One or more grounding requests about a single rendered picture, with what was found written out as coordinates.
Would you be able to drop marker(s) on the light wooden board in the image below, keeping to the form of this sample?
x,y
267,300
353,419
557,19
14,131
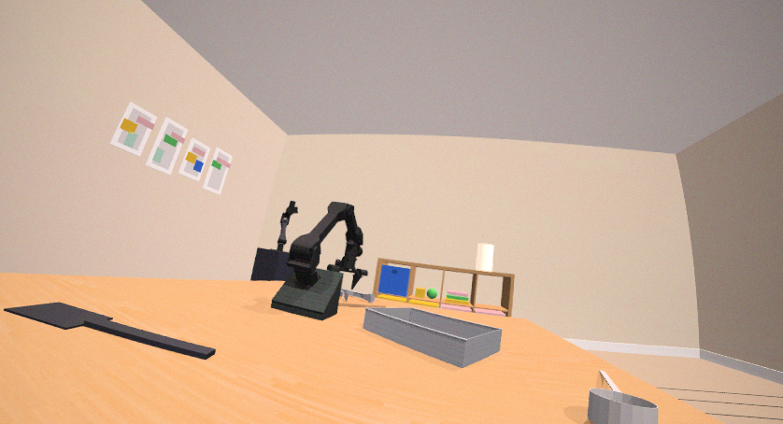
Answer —
x,y
359,302

